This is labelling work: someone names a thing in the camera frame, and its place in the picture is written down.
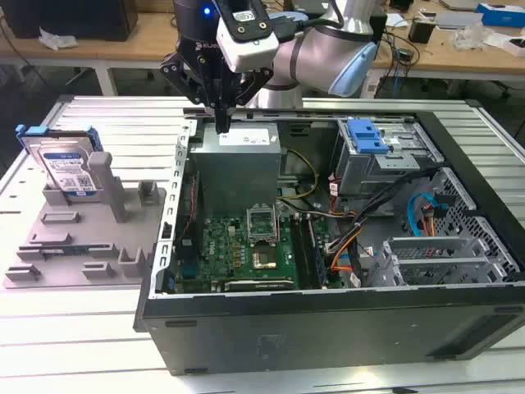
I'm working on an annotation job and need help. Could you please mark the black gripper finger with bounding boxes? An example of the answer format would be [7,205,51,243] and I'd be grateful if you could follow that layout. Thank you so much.
[222,69,274,135]
[160,53,224,135]

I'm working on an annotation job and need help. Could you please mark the hard disk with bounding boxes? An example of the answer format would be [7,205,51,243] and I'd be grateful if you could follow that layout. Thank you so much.
[15,125,103,204]

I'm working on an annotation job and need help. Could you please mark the grey metal disk bay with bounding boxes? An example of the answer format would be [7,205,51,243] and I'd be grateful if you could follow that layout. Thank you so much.
[364,236,518,288]

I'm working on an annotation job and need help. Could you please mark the wooden desk with white legs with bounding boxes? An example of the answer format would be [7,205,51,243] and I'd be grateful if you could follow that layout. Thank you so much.
[0,10,263,95]

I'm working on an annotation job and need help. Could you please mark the grey power supply unit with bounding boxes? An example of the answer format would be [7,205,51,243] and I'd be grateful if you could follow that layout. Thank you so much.
[189,122,284,206]

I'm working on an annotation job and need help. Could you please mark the large black box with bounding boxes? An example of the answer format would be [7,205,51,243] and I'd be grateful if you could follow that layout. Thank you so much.
[0,0,139,42]

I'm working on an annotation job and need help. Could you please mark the blue plastic drive latch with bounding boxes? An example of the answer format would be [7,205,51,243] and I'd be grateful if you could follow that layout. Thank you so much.
[346,117,390,155]

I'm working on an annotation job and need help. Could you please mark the metal socket cover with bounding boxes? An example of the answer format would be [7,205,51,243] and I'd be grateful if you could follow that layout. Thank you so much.
[244,204,281,243]

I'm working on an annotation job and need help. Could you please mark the crumpled white plastic bag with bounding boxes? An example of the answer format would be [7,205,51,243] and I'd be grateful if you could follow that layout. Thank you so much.
[38,26,79,53]

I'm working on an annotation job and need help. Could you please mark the black case fan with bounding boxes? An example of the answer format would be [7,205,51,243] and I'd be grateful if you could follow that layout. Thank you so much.
[178,170,204,247]

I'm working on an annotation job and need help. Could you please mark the grey optical drive cage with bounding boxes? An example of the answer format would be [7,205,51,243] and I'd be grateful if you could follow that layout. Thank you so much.
[334,118,444,198]

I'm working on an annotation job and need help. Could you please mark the green motherboard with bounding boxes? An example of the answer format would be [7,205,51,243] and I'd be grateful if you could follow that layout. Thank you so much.
[174,215,345,293]

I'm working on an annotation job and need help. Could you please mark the CPU socket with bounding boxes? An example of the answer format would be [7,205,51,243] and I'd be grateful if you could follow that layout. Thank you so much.
[250,245,280,271]

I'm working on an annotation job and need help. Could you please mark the grey parts rack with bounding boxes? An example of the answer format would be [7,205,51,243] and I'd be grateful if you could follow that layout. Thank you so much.
[2,151,169,291]

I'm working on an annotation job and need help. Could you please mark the wooden desk with clutter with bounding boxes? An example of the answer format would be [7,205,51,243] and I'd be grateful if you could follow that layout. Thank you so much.
[368,11,525,95]

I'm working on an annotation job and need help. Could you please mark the black graphics card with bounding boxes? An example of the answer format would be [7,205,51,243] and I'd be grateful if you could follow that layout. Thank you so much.
[211,277,295,293]

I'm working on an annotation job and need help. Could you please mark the RAM stick on rack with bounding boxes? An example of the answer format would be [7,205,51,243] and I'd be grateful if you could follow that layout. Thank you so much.
[39,245,112,254]

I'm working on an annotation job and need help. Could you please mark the silver flat device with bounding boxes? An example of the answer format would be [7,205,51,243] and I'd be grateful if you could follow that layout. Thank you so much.
[434,11,485,30]

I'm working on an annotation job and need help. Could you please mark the clear plastic wrapping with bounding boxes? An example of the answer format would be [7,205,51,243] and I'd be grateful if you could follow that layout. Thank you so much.
[453,22,493,50]

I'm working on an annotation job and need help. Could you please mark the black PC case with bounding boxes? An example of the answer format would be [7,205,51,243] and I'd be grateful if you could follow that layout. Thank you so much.
[133,98,525,377]

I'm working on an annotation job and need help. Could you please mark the blue cardboard box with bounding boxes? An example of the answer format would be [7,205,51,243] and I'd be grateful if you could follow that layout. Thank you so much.
[475,2,525,28]

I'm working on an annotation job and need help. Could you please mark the small white box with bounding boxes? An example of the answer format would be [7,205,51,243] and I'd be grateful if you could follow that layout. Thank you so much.
[502,34,525,57]

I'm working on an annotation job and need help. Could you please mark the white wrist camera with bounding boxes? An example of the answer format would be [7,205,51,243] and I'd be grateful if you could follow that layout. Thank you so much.
[216,0,281,74]

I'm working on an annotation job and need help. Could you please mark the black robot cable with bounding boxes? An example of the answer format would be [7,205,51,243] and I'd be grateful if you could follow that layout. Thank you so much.
[268,0,345,42]

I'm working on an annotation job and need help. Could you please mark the yellow wires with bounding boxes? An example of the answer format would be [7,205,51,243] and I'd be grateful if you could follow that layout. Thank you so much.
[281,149,321,202]

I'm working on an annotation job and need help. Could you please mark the black cable bundle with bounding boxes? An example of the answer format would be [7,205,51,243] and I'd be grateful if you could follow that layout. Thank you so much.
[326,166,442,254]

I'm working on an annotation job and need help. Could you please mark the blue data wire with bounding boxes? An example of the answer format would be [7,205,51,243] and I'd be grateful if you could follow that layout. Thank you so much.
[408,192,438,237]

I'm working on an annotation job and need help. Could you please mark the orange wire loop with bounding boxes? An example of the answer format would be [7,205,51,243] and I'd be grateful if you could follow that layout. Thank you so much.
[330,236,358,274]

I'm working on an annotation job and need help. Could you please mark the orange power wire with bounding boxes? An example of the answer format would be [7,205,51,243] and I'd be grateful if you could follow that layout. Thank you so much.
[422,207,438,237]

